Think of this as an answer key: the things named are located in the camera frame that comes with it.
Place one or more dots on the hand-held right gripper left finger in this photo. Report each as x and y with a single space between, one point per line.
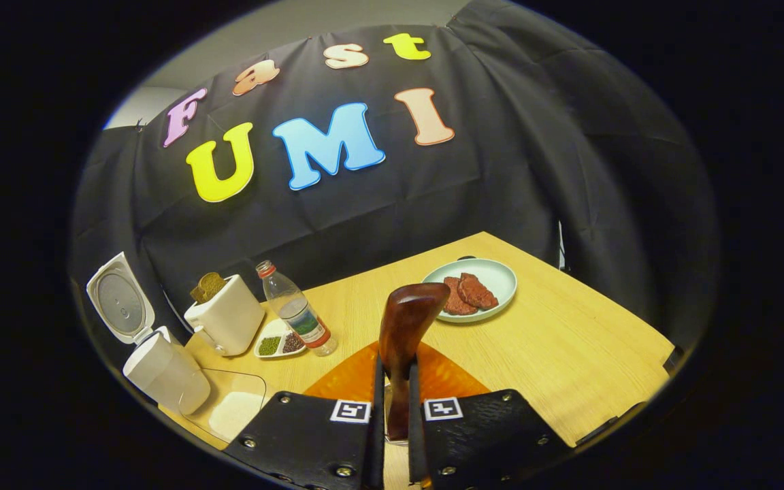
310 442

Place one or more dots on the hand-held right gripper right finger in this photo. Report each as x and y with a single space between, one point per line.
487 442

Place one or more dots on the white rice pile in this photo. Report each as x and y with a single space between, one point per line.
237 415

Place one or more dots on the brown wooden spoon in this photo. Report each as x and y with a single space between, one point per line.
402 333

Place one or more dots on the white rice cooker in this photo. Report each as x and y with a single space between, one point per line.
160 374

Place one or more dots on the white divided bean dish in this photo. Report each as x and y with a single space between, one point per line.
276 344

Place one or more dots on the clear glass tray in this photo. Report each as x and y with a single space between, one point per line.
215 388

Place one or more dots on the clear plastic bottle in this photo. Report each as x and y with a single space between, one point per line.
297 313

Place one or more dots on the white toaster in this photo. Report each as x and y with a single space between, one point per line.
229 320

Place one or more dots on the pale green plate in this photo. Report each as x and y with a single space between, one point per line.
497 279

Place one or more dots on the brown bread slice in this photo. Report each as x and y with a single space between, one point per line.
208 287

